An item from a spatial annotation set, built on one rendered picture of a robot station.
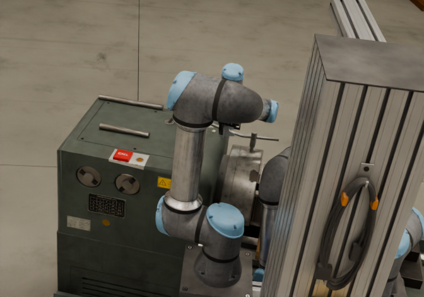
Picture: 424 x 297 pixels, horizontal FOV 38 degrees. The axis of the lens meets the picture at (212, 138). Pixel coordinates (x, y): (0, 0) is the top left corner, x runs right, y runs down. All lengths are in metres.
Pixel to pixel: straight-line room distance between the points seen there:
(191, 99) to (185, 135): 0.12
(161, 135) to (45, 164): 2.17
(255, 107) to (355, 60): 0.43
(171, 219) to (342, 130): 0.75
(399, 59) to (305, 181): 0.33
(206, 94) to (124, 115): 0.99
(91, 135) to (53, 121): 2.63
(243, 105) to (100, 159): 0.82
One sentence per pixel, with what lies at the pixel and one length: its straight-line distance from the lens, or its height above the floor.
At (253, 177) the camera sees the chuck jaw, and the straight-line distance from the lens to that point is 2.40.
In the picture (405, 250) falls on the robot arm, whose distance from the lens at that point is 1.96.
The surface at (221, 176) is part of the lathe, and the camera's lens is 2.45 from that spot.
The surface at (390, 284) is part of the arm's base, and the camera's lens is 2.02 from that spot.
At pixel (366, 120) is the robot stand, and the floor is 1.95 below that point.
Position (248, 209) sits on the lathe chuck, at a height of 1.08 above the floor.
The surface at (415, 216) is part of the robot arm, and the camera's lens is 2.09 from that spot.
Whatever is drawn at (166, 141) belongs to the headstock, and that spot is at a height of 1.26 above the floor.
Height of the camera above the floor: 2.52
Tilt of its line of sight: 30 degrees down
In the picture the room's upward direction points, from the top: 8 degrees clockwise
